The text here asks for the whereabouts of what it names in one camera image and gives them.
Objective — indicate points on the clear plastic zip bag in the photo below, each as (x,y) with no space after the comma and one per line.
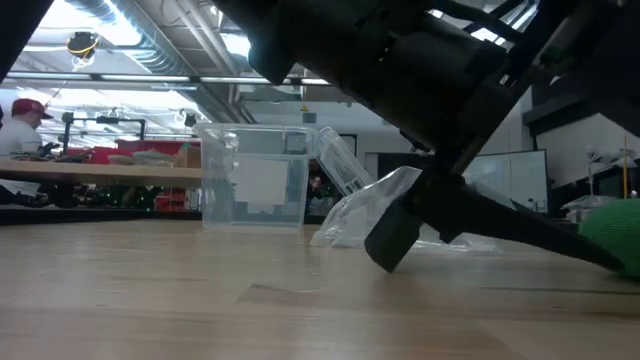
(350,215)

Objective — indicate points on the long red crate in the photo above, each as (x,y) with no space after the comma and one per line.
(150,146)

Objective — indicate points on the red storage crate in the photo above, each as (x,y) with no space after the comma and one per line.
(172,200)

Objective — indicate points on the cardboard box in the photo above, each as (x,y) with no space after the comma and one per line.
(187,157)

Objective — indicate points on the clear bag of supplies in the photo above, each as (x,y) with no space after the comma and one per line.
(572,205)

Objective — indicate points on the whiteboard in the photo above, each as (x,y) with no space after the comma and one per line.
(520,180)

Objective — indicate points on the clear plastic container lid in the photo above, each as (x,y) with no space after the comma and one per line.
(340,160)

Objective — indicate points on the green bandage roll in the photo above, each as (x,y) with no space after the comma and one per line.
(617,235)

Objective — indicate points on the clear plastic container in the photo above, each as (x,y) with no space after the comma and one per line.
(215,200)

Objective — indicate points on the black camera rig stand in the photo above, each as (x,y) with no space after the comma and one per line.
(66,135)

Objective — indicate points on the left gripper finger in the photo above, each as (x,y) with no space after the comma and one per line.
(615,95)
(525,231)

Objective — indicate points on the long ceiling light bar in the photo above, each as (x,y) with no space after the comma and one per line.
(150,78)

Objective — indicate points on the black yellow ceiling reel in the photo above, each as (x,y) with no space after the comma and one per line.
(82,44)

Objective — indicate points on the red plastic tray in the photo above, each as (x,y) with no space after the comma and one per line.
(95,156)

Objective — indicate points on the person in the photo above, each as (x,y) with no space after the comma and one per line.
(20,135)

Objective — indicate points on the wooden workbench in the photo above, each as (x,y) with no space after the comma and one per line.
(100,175)

